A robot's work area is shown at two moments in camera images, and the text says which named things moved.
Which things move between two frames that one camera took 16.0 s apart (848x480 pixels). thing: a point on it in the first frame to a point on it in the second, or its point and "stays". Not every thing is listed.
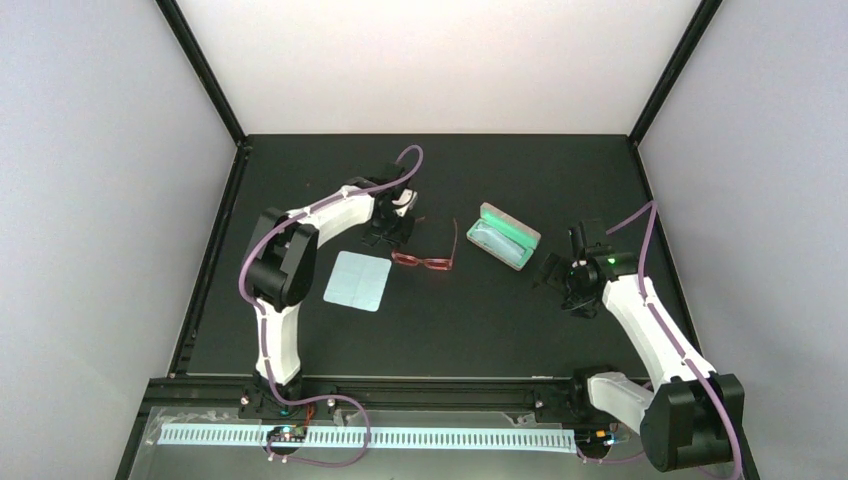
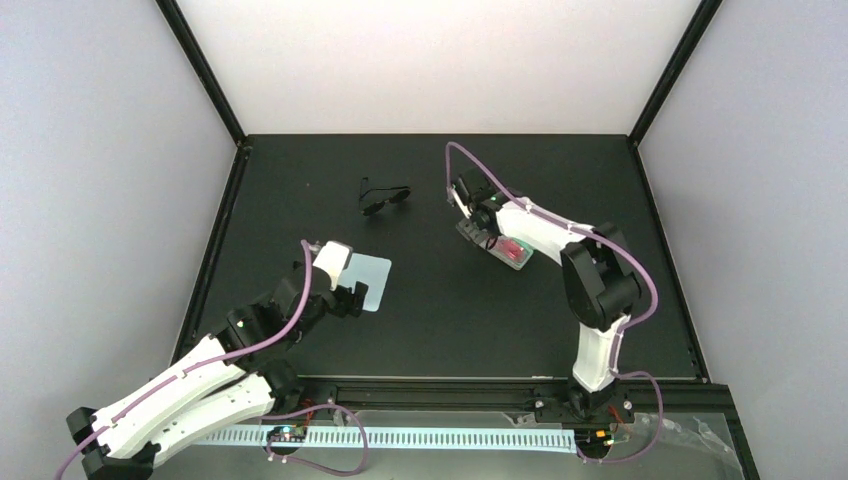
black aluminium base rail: [443, 394] stays
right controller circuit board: [595, 436] stays
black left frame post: [203, 68] stays
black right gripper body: [569, 282] to [486, 228]
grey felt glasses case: [503, 237] stays
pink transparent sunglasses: [444, 264] to [511, 249]
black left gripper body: [389, 229] to [345, 305]
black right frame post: [700, 20] stays
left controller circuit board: [293, 433] stays
